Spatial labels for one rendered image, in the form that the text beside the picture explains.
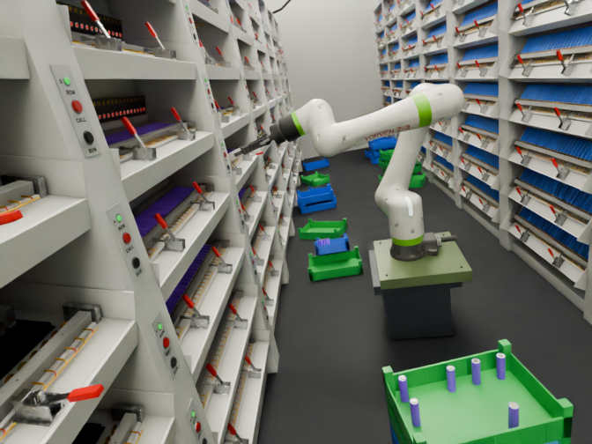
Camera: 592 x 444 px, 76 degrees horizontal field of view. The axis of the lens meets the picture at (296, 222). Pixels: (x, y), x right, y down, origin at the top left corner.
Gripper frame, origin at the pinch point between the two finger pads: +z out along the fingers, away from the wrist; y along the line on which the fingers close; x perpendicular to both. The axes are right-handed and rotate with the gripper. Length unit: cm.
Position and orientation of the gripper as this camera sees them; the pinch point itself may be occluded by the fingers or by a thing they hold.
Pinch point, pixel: (235, 154)
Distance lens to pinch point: 149.0
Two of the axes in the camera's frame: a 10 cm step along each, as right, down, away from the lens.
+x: -4.3, -8.5, -3.0
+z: -9.0, 3.9, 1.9
